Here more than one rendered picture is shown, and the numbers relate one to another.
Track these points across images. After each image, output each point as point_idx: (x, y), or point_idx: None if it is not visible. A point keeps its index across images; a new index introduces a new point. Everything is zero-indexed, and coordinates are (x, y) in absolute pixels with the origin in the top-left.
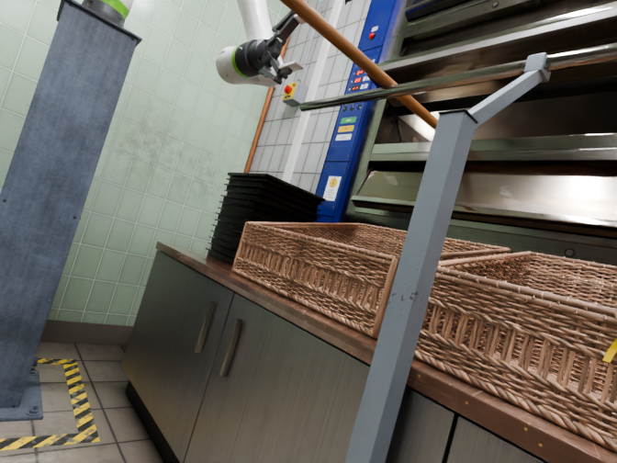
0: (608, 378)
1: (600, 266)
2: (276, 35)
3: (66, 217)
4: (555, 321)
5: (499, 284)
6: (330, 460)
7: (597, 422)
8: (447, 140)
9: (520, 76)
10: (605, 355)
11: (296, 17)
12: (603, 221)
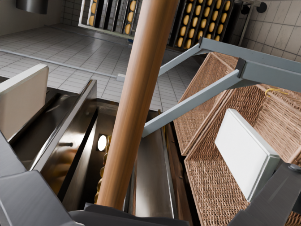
0: (291, 98)
1: (202, 219)
2: (39, 174)
3: None
4: (288, 101)
5: (292, 106)
6: None
7: None
8: (259, 63)
9: (153, 121)
10: (287, 93)
11: (6, 98)
12: (175, 215)
